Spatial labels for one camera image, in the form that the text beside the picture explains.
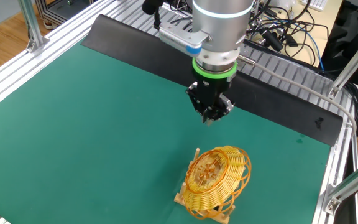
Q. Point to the yellow woven wicker dish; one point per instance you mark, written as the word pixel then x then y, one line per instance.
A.
pixel 210 186

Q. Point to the green table mat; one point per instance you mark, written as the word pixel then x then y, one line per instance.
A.
pixel 73 124

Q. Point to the silver wrist camera blue cap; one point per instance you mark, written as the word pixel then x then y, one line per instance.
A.
pixel 179 39

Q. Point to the aluminium frame post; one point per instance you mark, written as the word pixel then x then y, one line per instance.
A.
pixel 31 21
pixel 353 59
pixel 353 183

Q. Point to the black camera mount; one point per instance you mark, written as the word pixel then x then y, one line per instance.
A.
pixel 152 6

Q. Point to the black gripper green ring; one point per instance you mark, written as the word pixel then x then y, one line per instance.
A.
pixel 211 88

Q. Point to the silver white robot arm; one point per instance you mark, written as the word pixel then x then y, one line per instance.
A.
pixel 222 31

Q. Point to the wooden peg dish rack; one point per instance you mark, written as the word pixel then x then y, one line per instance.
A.
pixel 179 199

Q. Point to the white computer keyboard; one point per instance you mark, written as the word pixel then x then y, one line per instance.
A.
pixel 315 3

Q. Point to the black framed cart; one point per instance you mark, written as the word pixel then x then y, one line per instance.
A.
pixel 61 9

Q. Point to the black rubber mat strip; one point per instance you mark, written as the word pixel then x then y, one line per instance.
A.
pixel 135 46

